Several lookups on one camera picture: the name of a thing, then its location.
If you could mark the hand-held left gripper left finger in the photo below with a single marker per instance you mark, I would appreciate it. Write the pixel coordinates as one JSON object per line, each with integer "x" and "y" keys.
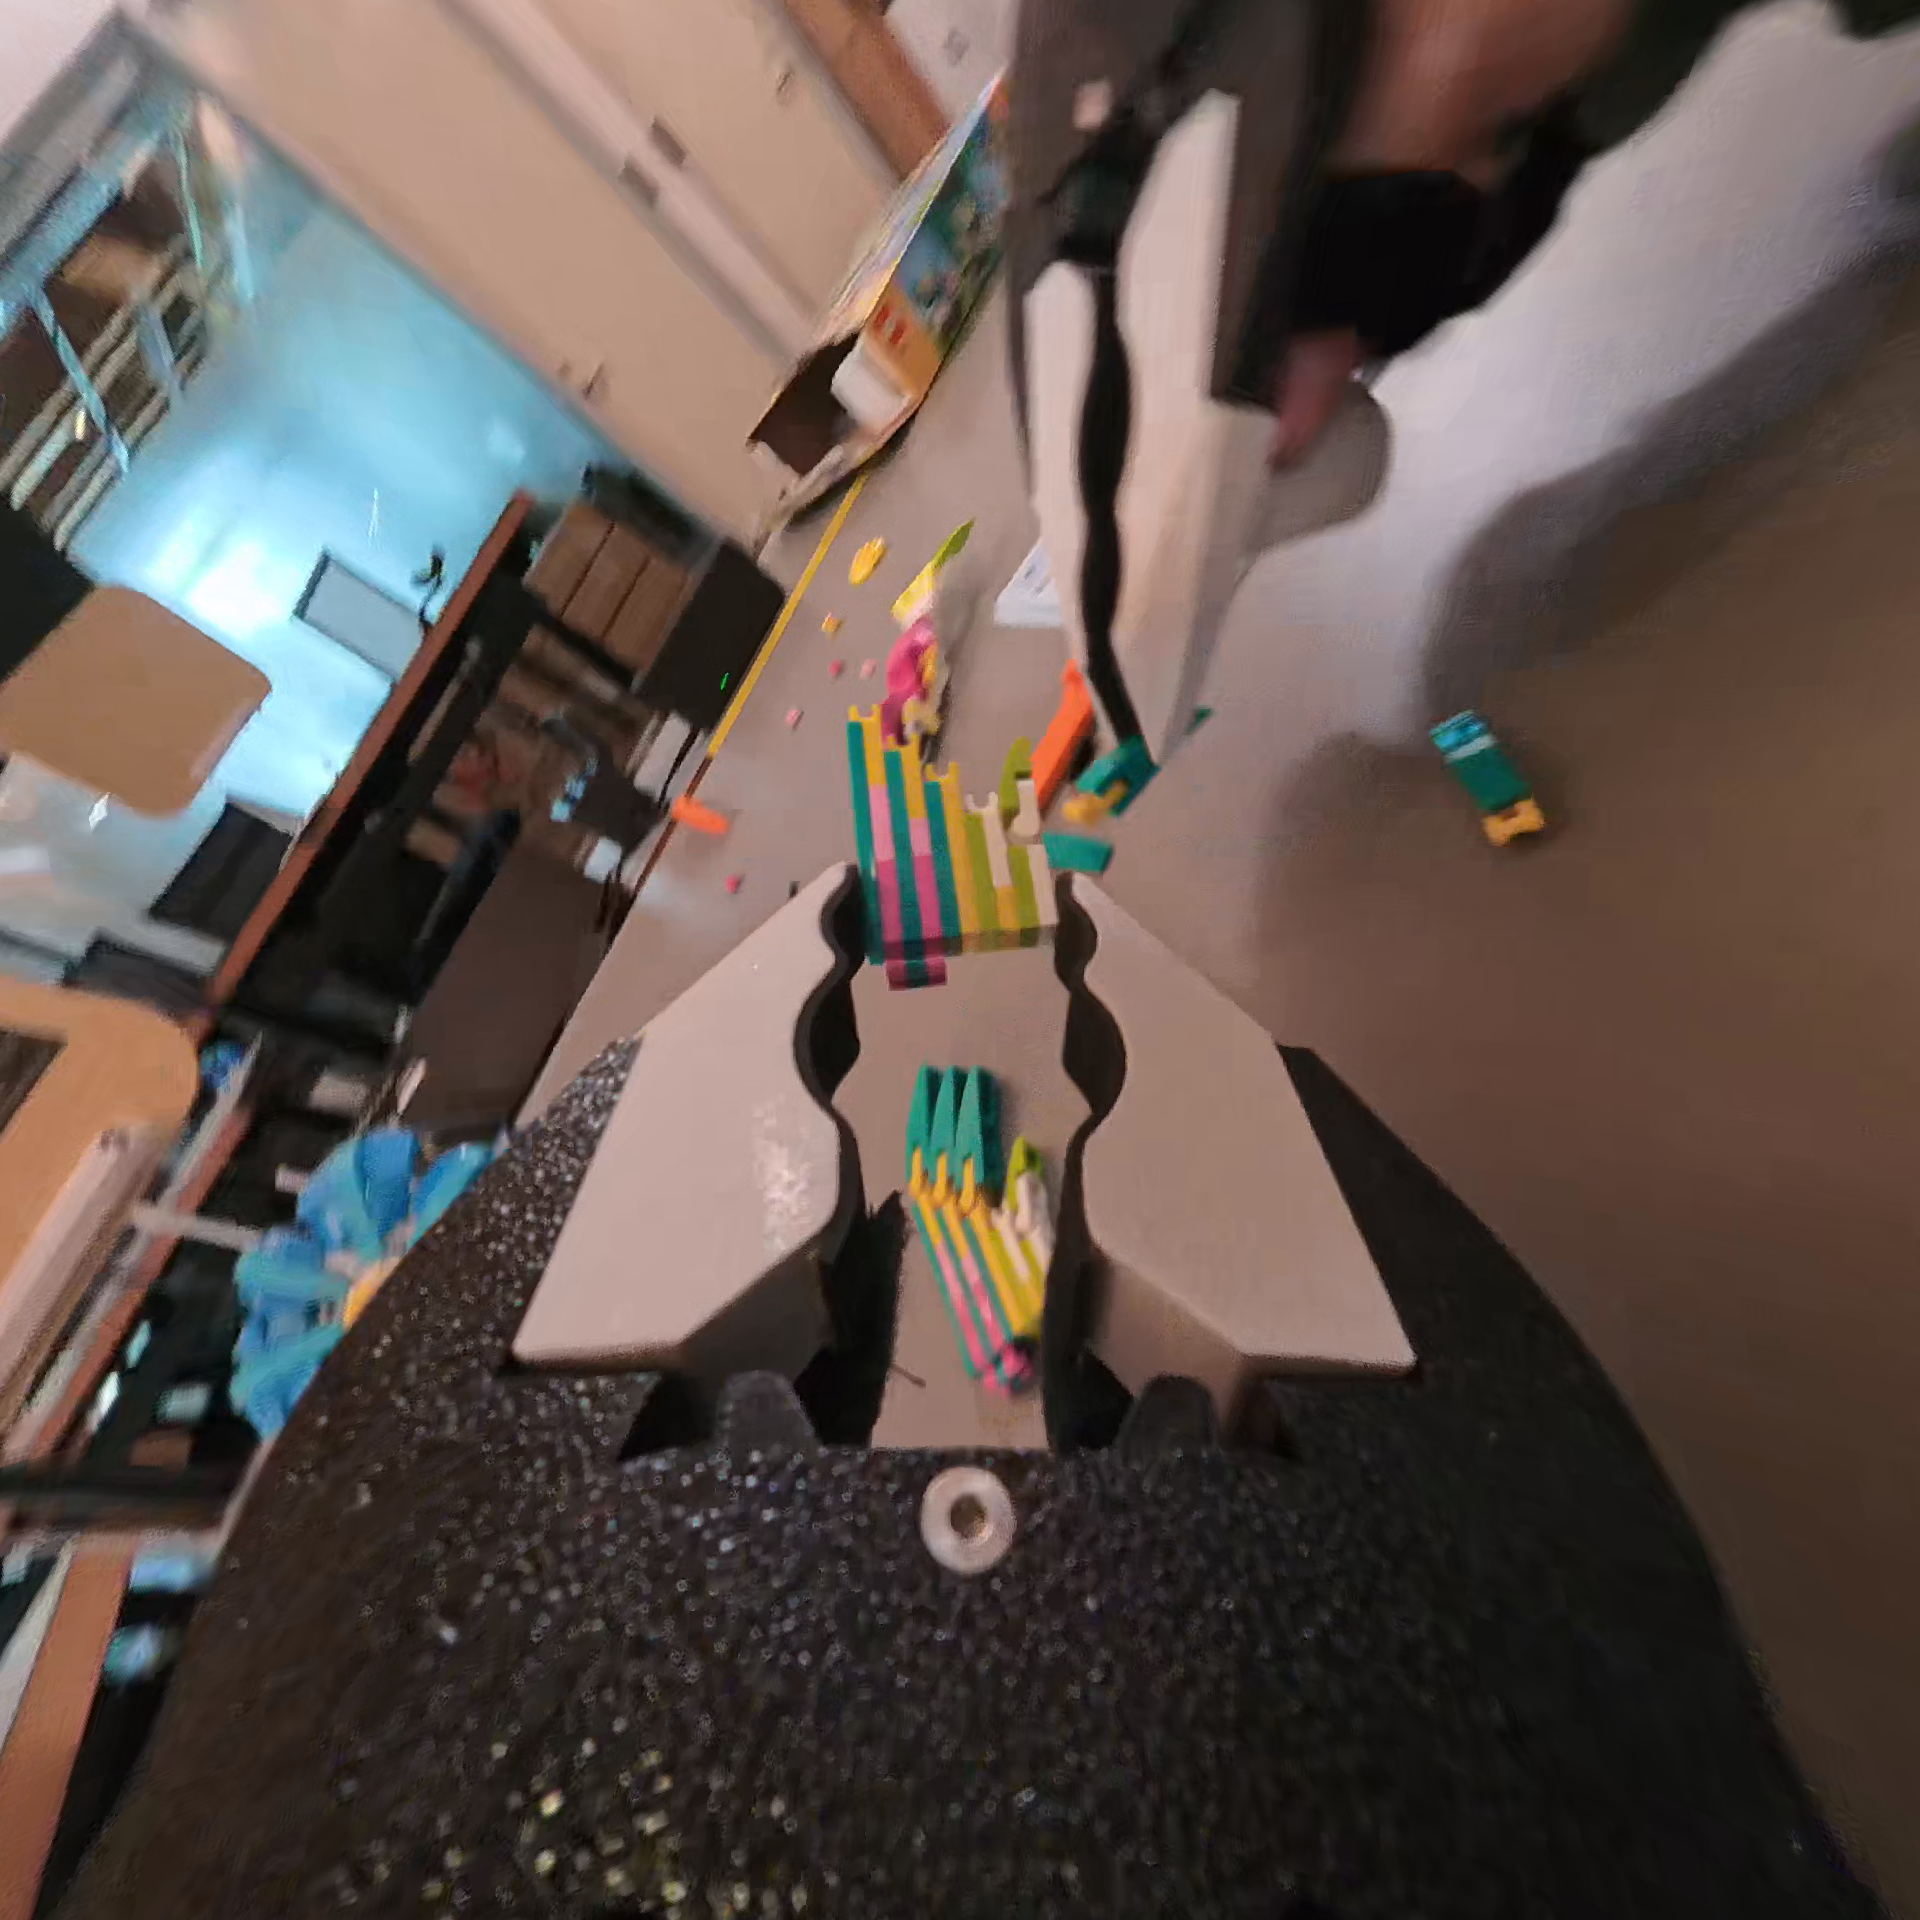
{"x": 699, "y": 1170}

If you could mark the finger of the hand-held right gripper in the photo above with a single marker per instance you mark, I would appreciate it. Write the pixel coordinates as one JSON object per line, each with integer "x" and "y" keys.
{"x": 1184, "y": 451}
{"x": 1054, "y": 451}

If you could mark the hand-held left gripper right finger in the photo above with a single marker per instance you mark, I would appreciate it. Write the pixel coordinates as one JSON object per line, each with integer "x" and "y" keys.
{"x": 1230, "y": 1185}

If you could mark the striped lego wing without feathers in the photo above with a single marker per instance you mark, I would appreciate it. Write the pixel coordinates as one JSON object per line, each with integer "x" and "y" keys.
{"x": 930, "y": 871}

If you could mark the teal lego feather yellow clip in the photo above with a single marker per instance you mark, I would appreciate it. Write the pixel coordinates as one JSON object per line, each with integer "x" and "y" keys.
{"x": 1113, "y": 776}
{"x": 1485, "y": 772}

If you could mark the person's right forearm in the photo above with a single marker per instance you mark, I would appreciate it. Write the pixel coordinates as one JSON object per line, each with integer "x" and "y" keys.
{"x": 1724, "y": 301}

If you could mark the lego instruction booklet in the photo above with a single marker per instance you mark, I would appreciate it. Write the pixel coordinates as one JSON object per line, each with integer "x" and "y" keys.
{"x": 1029, "y": 588}

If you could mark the lime yellow lego leaf piece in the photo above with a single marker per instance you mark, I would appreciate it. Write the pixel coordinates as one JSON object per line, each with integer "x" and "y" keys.
{"x": 932, "y": 578}

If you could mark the lego set cardboard box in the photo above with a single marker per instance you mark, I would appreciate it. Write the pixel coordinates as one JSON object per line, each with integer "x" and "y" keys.
{"x": 914, "y": 285}

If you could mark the small yellow lego piece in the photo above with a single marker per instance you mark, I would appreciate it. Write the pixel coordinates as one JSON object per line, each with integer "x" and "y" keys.
{"x": 867, "y": 562}

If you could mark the striped lego wing with feathers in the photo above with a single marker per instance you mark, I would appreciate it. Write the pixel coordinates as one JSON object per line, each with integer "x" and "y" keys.
{"x": 975, "y": 1230}

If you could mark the pink lego bird body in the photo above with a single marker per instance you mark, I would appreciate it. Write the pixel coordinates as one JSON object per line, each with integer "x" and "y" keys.
{"x": 912, "y": 674}

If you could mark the lime green lego piece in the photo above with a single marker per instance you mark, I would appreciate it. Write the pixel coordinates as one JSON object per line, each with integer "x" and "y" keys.
{"x": 1016, "y": 772}

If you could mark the small orange lego piece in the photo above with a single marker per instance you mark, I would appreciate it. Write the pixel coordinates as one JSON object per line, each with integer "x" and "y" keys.
{"x": 699, "y": 817}

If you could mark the teal lego feather piece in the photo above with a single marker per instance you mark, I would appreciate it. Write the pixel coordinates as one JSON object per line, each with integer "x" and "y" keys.
{"x": 1077, "y": 853}

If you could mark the person's right hand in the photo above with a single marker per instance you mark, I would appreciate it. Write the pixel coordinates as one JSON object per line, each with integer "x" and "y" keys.
{"x": 1320, "y": 398}

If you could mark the yellow tape strip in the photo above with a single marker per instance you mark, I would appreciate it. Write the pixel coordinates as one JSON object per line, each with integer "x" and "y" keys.
{"x": 789, "y": 614}

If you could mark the blue cloth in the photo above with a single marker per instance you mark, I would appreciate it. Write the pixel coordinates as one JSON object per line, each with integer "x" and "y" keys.
{"x": 322, "y": 1274}

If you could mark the black computer case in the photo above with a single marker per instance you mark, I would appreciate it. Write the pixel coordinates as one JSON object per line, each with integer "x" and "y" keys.
{"x": 713, "y": 639}

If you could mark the wooden shelf unit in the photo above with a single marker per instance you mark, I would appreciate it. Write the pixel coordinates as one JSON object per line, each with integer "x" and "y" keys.
{"x": 434, "y": 795}

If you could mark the stacked cardboard boxes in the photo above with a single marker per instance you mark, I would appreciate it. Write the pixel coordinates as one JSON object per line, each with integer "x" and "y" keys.
{"x": 608, "y": 578}

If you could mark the wooden chair seat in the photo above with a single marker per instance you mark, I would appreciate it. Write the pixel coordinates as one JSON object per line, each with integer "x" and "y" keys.
{"x": 128, "y": 698}

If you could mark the white wall cabinets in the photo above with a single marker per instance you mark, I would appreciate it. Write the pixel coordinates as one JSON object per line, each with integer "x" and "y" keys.
{"x": 600, "y": 181}

